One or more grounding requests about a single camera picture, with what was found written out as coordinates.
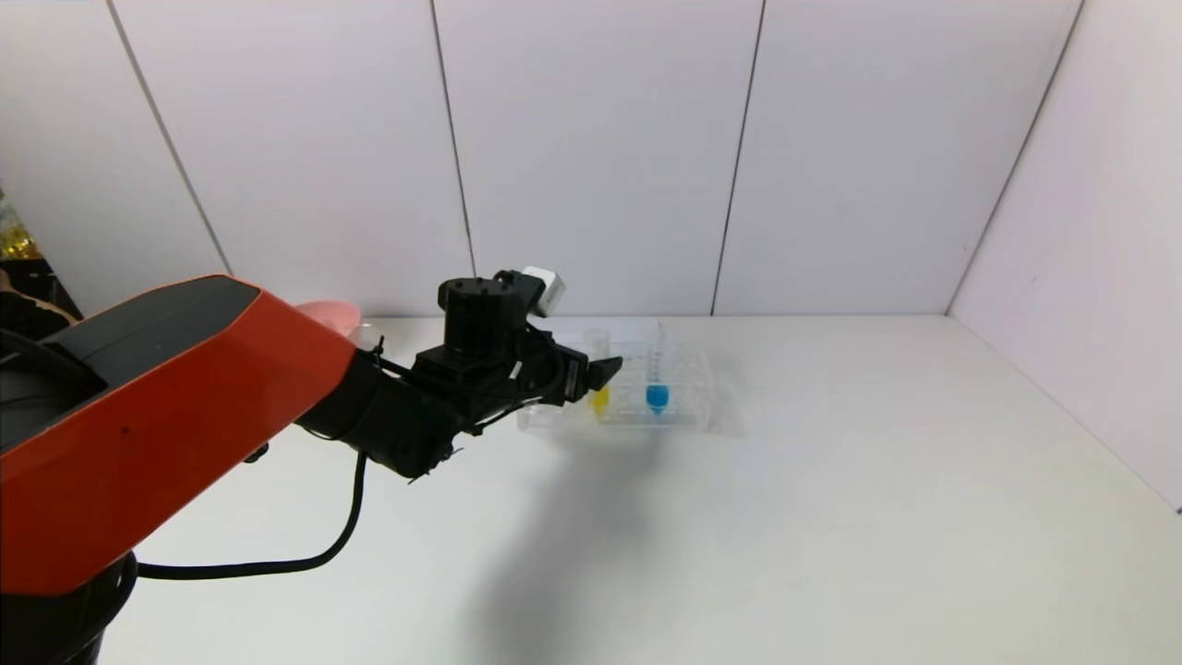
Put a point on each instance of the clear plastic test tube rack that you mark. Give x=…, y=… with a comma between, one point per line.
x=688, y=411

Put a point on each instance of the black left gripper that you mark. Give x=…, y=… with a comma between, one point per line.
x=573, y=379

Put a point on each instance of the test tube with yellow pigment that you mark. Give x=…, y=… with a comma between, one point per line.
x=600, y=401

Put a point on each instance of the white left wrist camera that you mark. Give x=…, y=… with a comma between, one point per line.
x=547, y=284

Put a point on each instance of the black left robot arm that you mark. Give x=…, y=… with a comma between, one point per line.
x=166, y=406

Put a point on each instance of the pink bowl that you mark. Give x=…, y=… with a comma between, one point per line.
x=332, y=316

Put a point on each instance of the golden yellow objects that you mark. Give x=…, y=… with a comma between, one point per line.
x=17, y=242

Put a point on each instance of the test tube with blue pigment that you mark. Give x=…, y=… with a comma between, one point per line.
x=657, y=397

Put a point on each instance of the white paper sheet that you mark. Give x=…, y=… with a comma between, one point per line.
x=628, y=330

